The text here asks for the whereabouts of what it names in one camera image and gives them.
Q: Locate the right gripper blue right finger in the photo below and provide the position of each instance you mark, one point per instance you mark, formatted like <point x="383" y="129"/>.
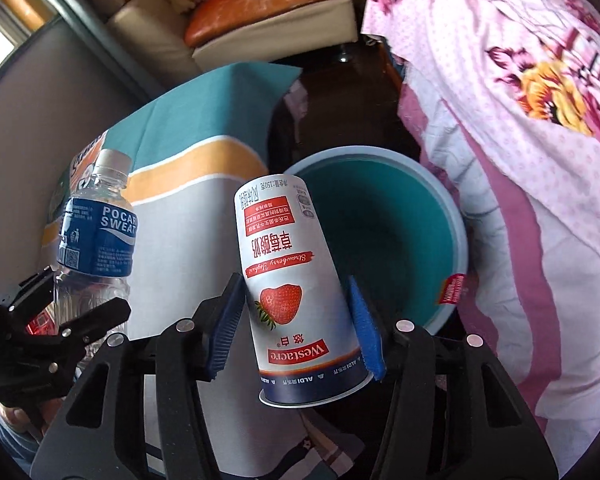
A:
<point x="368" y="328"/>

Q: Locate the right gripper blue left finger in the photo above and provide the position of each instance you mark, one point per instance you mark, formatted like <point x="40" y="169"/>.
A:
<point x="225" y="314"/>

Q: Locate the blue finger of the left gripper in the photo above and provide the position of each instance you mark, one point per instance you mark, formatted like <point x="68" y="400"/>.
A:
<point x="76" y="336"/>
<point x="30" y="297"/>

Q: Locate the strawberry yogurt paper cup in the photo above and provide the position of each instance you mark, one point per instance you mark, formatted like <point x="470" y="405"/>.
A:
<point x="306" y="347"/>

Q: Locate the Pocari Sweat plastic bottle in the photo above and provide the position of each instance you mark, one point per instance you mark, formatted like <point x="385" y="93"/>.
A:
<point x="96" y="242"/>

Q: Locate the blue round trash bin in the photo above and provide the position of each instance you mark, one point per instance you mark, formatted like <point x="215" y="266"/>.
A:
<point x="392" y="225"/>

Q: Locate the person's left hand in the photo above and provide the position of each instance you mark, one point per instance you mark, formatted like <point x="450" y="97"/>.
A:
<point x="19" y="421"/>

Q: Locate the teal orange grey blanket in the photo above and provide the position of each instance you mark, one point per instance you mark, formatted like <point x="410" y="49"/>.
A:
<point x="191" y="149"/>

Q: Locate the pink floral bed quilt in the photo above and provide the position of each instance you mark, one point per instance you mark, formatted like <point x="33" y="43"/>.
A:
<point x="503" y="98"/>

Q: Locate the beige orange leather sofa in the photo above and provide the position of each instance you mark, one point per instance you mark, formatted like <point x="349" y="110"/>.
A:
<point x="177" y="47"/>

